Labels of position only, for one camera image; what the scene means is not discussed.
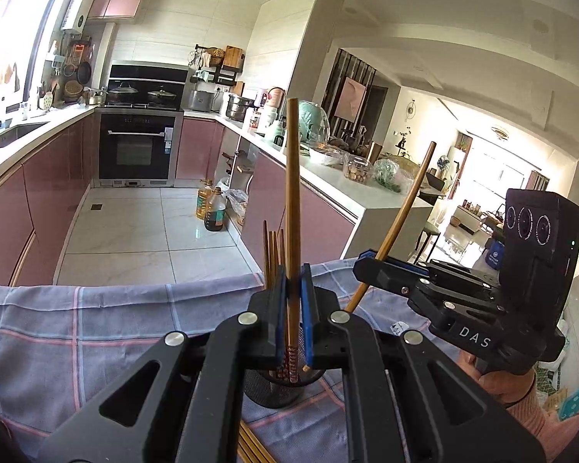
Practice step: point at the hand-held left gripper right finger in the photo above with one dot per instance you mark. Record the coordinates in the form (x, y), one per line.
(308, 318)

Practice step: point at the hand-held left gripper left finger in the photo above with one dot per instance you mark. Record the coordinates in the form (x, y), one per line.
(282, 318)

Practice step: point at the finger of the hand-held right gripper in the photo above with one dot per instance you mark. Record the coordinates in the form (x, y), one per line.
(386, 272)
(439, 269)

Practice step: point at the black mesh utensil holder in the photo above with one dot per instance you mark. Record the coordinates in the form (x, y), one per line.
(270, 390)

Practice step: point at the person's right forearm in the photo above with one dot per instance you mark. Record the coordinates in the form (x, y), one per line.
(535, 424)

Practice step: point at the hanging kitchen utensils rack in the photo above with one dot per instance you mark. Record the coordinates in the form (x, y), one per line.
(72, 72)

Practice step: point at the person's right hand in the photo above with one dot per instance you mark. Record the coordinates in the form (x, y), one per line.
(502, 388)

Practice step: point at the bag of green vegetables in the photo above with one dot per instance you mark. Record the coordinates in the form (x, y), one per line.
(391, 176)

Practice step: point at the standing fan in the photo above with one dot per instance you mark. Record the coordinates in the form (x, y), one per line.
(444, 164)

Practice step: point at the clear container of nuts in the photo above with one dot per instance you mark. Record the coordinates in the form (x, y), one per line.
(357, 169)

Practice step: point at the white plastic bag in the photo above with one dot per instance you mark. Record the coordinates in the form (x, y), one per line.
(236, 205)

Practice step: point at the dark cooking oil bottle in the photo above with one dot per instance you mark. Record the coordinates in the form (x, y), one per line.
(214, 212)

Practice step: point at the white bowl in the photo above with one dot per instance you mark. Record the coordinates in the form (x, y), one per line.
(325, 156)

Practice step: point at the yellow cooking oil bottle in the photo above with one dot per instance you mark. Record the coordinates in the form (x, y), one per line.
(202, 202)

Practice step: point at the green air fryer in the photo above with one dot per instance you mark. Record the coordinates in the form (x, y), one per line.
(314, 120)

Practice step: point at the blue checked tablecloth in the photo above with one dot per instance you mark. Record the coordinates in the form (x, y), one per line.
(101, 323)

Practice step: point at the pink cabinet beside oven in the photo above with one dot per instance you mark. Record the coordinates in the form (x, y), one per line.
(198, 149)

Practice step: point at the pink thermos jug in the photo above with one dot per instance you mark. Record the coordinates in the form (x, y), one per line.
(275, 102)

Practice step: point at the steel stockpot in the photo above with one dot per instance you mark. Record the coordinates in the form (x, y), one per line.
(239, 108)

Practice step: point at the black built-in stove oven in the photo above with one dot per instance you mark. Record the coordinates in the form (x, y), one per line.
(140, 149)

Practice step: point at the silver rice cooker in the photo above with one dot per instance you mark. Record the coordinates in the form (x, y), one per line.
(200, 100)

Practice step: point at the black lidded wok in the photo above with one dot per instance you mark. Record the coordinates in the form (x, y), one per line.
(162, 96)
(123, 94)

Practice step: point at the wooden cutting board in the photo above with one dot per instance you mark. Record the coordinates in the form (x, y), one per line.
(232, 57)

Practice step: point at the long pink base cabinets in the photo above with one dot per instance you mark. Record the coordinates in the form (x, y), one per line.
(43, 193)

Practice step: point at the small steel kettle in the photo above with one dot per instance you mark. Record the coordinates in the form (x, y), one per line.
(95, 97)

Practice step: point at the white dotted vase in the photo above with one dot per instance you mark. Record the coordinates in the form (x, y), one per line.
(47, 101)

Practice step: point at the white water heater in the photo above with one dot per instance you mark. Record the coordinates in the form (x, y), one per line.
(79, 5)

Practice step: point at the kitchen window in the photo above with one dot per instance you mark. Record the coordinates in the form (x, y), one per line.
(14, 24)

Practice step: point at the wall clock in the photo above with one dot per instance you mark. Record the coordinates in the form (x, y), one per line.
(411, 109)

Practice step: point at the pink wall painting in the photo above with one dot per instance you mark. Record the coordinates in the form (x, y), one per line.
(351, 99)

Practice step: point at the black wall rack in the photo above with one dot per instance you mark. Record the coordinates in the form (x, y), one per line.
(217, 75)

